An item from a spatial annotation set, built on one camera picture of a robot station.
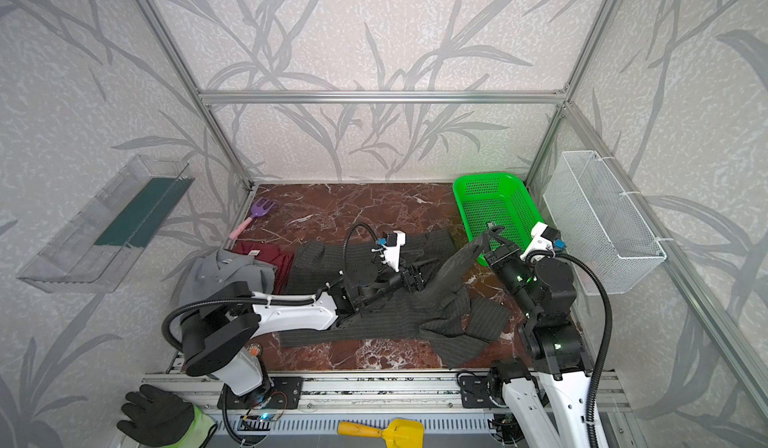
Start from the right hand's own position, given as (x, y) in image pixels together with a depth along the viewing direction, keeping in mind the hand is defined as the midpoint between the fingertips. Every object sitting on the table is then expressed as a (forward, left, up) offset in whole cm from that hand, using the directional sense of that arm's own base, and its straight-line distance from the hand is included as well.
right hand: (481, 222), depth 64 cm
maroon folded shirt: (+11, +61, -32) cm, 70 cm away
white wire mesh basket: (-1, -24, 0) cm, 24 cm away
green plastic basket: (+37, -19, -37) cm, 55 cm away
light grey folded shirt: (+4, +72, -28) cm, 77 cm away
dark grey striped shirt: (-10, +2, -35) cm, 36 cm away
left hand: (0, +9, -11) cm, 15 cm away
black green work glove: (-33, +74, -34) cm, 88 cm away
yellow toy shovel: (-35, +18, -32) cm, 51 cm away
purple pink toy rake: (+31, +73, -34) cm, 86 cm away
